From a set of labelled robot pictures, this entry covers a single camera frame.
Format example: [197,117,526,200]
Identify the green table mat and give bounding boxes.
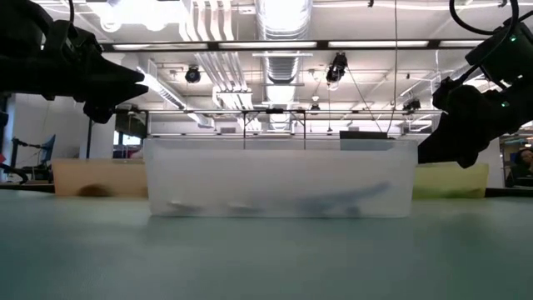
[0,189,533,300]

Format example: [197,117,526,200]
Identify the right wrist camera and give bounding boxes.
[465,19,533,83]

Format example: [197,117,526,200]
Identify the clear frosted plastic bin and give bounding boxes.
[143,137,419,219]

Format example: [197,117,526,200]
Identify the silver ventilation duct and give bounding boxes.
[254,0,314,131]

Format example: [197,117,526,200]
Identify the person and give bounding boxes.
[505,146,533,188]

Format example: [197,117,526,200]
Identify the black block behind bin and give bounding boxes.
[339,130,389,141]

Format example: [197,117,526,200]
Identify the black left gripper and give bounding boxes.
[0,56,150,124]

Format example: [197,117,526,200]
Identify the black background panel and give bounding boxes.
[114,108,149,138]

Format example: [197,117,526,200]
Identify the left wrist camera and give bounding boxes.
[41,19,103,58]

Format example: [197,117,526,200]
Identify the black hanging camera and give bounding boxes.
[401,97,421,114]

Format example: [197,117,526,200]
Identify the tan plastic bin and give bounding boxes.
[52,157,149,198]

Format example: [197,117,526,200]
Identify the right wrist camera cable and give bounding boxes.
[448,0,521,37]

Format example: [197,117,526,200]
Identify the black ceiling spotlight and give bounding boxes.
[185,65,202,84]

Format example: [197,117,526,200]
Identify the black horizontal frame bar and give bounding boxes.
[114,107,442,150]

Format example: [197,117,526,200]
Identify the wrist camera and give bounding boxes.
[41,19,103,58]
[465,19,533,83]

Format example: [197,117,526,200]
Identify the white ceiling pipes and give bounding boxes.
[178,0,255,112]

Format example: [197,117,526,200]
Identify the overhead beam with lights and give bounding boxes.
[99,38,484,53]

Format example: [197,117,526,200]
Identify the blue background monitor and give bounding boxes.
[39,133,57,166]

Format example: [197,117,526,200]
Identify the black overhead camera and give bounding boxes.
[326,52,349,83]

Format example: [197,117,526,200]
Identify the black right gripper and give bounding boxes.
[417,77,516,169]

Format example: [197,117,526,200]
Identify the yellow plastic bin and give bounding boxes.
[413,161,491,200]

